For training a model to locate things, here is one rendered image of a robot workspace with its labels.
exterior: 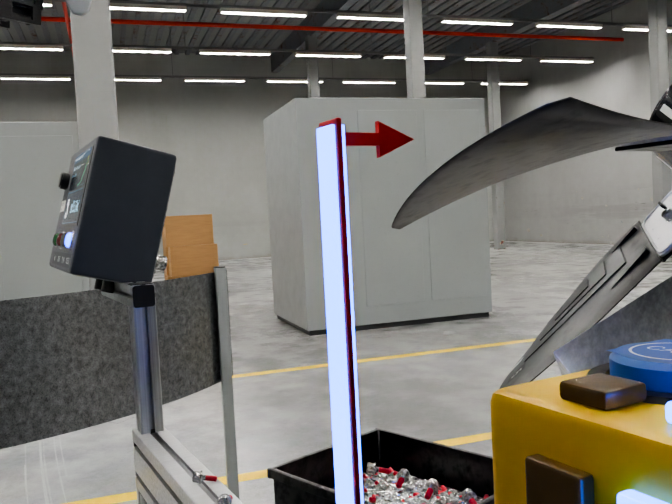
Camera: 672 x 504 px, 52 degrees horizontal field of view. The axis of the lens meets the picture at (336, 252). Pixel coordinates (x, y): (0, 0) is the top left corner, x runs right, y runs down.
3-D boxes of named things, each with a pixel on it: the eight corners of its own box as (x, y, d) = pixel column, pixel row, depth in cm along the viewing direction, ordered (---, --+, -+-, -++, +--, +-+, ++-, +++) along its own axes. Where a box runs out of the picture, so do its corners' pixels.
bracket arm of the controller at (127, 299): (156, 306, 91) (154, 283, 90) (133, 308, 89) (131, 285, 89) (120, 292, 111) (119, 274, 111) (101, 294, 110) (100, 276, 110)
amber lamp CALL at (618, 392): (649, 402, 20) (648, 381, 20) (606, 413, 19) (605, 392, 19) (599, 389, 22) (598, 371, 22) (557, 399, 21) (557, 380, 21)
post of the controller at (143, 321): (164, 431, 92) (154, 282, 90) (141, 435, 90) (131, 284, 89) (158, 425, 94) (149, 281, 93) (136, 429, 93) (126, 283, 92)
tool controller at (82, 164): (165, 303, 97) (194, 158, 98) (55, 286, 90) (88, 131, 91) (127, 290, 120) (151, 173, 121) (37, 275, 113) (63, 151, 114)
